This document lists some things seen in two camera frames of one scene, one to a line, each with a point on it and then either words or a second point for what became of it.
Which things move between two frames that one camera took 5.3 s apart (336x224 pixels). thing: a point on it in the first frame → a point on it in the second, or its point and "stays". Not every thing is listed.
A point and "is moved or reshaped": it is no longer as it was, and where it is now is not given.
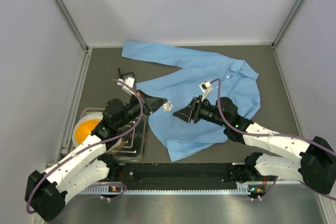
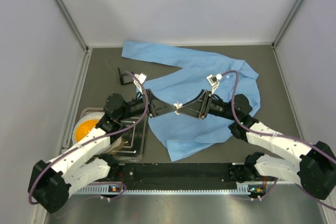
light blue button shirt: [233, 79] stays
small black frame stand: [124, 76] stays
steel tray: [135, 144] stays
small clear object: [167, 106] is moved or reshaped
